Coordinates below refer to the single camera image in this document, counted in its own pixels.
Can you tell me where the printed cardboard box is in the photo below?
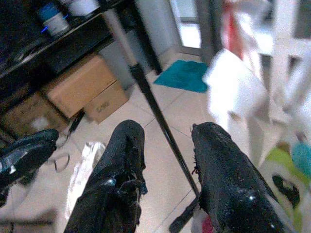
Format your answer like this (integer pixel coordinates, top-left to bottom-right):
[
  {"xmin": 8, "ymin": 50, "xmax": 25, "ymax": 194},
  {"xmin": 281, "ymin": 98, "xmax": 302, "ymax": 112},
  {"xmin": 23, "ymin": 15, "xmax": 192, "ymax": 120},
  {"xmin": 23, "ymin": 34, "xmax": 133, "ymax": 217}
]
[{"xmin": 83, "ymin": 80, "xmax": 130, "ymax": 125}]

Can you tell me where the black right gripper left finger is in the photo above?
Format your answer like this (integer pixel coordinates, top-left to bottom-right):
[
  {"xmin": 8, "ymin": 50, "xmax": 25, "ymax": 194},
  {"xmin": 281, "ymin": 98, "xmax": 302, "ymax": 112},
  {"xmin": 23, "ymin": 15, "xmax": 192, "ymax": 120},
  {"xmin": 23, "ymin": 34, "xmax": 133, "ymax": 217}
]
[{"xmin": 65, "ymin": 119, "xmax": 148, "ymax": 233}]

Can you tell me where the white and green bag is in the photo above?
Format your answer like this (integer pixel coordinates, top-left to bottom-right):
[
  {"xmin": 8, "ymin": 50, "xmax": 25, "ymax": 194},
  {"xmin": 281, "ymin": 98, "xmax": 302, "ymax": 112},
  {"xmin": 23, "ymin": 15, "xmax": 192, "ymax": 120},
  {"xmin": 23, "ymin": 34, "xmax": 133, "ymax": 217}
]
[{"xmin": 242, "ymin": 140, "xmax": 311, "ymax": 233}]

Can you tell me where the large plain cardboard box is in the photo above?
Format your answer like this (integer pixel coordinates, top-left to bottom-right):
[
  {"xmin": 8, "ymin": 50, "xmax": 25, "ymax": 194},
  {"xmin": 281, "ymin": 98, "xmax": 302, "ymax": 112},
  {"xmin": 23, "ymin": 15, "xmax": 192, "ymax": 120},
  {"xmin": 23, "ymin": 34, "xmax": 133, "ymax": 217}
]
[{"xmin": 40, "ymin": 54, "xmax": 120, "ymax": 120}]

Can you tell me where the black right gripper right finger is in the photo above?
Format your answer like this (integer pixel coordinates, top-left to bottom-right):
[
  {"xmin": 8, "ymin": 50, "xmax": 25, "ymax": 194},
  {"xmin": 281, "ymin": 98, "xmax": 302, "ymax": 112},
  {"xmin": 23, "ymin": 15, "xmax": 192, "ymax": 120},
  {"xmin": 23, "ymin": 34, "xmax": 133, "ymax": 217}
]
[{"xmin": 191, "ymin": 121, "xmax": 285, "ymax": 233}]

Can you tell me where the red hanging garment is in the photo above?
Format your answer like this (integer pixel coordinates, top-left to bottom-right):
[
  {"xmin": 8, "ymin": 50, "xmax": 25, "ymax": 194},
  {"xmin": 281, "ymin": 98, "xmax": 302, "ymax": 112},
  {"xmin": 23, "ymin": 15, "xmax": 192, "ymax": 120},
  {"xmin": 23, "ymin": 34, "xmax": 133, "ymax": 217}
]
[{"xmin": 222, "ymin": 2, "xmax": 246, "ymax": 58}]

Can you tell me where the black desk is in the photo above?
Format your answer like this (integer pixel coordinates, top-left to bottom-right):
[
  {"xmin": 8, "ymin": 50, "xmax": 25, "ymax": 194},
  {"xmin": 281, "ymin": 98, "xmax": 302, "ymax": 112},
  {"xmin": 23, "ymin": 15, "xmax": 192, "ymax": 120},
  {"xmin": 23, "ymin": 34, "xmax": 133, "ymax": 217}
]
[{"xmin": 0, "ymin": 0, "xmax": 163, "ymax": 115}]

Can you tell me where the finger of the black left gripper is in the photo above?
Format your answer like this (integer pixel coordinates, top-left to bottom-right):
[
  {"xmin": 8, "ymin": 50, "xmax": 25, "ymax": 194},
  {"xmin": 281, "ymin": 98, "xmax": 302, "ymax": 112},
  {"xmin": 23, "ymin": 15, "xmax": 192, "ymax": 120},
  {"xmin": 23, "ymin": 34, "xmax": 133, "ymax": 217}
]
[
  {"xmin": 1, "ymin": 128, "xmax": 60, "ymax": 156},
  {"xmin": 0, "ymin": 141, "xmax": 57, "ymax": 188}
]

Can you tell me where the grey storage box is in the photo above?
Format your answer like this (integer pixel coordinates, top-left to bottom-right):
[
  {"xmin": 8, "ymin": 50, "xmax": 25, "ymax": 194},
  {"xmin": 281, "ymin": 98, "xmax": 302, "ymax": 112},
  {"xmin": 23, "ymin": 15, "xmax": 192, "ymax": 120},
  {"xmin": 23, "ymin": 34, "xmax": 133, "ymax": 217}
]
[{"xmin": 98, "ymin": 29, "xmax": 156, "ymax": 90}]

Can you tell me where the white hanging garment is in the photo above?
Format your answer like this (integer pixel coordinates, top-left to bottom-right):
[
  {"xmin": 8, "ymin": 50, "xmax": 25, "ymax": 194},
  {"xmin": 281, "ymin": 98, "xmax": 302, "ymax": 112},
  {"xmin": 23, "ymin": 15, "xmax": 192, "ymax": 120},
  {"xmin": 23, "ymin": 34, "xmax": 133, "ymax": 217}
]
[{"xmin": 203, "ymin": 48, "xmax": 268, "ymax": 133}]

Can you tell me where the brown cardboard box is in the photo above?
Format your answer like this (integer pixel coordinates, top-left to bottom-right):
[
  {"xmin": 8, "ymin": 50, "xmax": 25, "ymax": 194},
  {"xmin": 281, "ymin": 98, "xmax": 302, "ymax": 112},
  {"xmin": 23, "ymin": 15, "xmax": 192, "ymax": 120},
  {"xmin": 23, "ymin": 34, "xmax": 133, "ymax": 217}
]
[{"xmin": 0, "ymin": 93, "xmax": 69, "ymax": 137}]

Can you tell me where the white jar with blue lid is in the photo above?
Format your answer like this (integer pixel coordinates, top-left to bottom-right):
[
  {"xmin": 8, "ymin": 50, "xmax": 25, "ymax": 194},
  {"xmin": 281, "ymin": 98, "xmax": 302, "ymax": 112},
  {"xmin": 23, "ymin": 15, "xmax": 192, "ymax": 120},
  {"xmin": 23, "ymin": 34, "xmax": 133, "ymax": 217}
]
[{"xmin": 37, "ymin": 2, "xmax": 70, "ymax": 37}]

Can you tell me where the glass door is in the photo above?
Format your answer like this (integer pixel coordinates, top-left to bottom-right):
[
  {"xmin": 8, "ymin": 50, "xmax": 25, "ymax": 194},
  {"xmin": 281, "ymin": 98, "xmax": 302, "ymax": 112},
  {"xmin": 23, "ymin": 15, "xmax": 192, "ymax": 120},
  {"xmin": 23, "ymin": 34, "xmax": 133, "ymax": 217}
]
[{"xmin": 170, "ymin": 0, "xmax": 224, "ymax": 56}]

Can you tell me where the black and silver pole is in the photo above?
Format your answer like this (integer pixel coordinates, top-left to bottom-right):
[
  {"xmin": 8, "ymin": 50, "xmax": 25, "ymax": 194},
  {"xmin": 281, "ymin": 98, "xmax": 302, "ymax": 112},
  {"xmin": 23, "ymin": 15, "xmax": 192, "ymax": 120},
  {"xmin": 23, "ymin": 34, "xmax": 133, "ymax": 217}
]
[{"xmin": 103, "ymin": 11, "xmax": 203, "ymax": 233}]

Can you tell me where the white round container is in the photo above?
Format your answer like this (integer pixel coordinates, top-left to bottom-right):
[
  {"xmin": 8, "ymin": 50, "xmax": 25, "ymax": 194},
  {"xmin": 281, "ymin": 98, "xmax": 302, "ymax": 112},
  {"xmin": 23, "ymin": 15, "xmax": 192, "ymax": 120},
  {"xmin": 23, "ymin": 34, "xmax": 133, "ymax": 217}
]
[{"xmin": 65, "ymin": 0, "xmax": 101, "ymax": 17}]

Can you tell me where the teal floor mat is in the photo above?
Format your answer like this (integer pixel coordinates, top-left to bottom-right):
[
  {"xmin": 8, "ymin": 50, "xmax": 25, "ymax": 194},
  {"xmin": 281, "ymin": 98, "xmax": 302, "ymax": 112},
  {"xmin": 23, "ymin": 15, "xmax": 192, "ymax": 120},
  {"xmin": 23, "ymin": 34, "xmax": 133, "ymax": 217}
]
[{"xmin": 152, "ymin": 60, "xmax": 210, "ymax": 94}]

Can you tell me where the black cord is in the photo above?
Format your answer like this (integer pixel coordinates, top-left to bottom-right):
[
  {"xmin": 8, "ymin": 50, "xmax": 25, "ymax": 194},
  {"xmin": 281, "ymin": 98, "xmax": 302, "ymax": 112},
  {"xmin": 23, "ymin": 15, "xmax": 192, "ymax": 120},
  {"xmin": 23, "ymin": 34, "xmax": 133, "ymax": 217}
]
[{"xmin": 47, "ymin": 110, "xmax": 86, "ymax": 173}]

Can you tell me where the white crumpled plastic bag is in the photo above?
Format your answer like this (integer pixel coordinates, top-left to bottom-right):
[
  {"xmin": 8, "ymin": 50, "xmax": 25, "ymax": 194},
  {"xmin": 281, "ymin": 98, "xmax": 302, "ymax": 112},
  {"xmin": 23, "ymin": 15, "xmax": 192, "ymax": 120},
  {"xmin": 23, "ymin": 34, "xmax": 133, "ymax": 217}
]
[{"xmin": 67, "ymin": 141, "xmax": 106, "ymax": 216}]

